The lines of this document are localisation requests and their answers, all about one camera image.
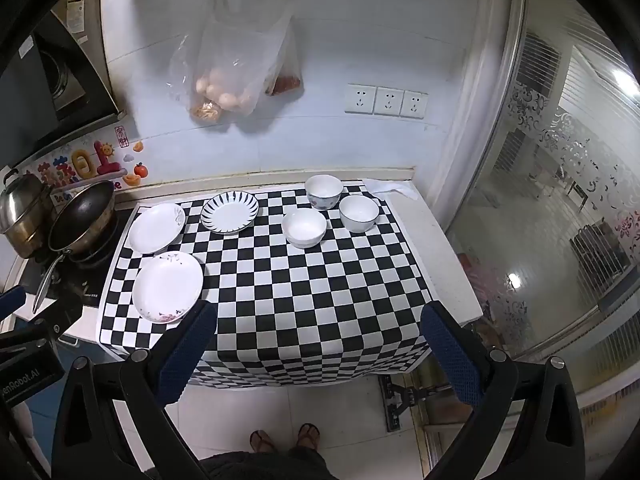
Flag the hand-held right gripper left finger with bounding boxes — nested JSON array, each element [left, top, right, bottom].
[[51, 300, 218, 480]]

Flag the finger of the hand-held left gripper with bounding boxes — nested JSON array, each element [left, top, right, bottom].
[[31, 295, 84, 343], [0, 285, 27, 322]]

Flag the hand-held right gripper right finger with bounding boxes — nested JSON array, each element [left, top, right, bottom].
[[420, 302, 586, 480]]

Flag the white bowl floral print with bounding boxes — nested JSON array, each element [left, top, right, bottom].
[[305, 175, 344, 210]]

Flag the black glass cooktop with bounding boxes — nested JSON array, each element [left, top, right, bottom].
[[20, 207, 133, 321]]

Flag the white plate pink floral rim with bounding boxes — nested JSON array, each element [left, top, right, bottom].
[[132, 251, 205, 323]]

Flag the black floor mop head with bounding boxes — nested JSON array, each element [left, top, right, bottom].
[[377, 374, 453, 433]]

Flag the steel pot with lid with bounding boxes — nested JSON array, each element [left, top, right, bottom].
[[0, 167, 56, 259]]

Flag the dark frying pan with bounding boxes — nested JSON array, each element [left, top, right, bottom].
[[32, 181, 117, 313]]

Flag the white plate dark sprig print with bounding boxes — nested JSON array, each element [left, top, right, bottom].
[[129, 203, 186, 254]]

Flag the black white checkered mat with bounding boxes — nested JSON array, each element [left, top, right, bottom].
[[96, 182, 436, 388]]

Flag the person's dark clothing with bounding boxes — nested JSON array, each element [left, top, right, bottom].
[[199, 446, 332, 480]]

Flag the person's right foot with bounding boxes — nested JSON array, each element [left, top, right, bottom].
[[296, 423, 321, 450]]

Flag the blue striped white plate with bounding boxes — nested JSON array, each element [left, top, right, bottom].
[[201, 192, 260, 235]]

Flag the white bowl blue rim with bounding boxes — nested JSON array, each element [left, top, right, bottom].
[[339, 195, 381, 234]]

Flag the patterned glass sliding door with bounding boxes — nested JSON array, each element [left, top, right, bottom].
[[445, 0, 640, 406]]

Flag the plain white bowl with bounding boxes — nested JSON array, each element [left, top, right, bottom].
[[281, 208, 327, 249]]

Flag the white cloth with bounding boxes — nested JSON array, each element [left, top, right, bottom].
[[362, 178, 418, 201]]

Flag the black range hood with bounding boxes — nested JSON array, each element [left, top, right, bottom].
[[0, 0, 123, 171]]

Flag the clear plastic bag of eggs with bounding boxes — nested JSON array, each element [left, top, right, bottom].
[[169, 0, 293, 128]]

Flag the clear bag red contents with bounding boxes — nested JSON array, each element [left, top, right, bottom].
[[264, 15, 304, 97]]

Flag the colourful wall stickers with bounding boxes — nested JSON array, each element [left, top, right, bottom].
[[30, 122, 151, 196]]

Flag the white wall socket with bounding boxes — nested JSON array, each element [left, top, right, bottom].
[[345, 83, 377, 115], [374, 86, 404, 117], [401, 90, 429, 121]]

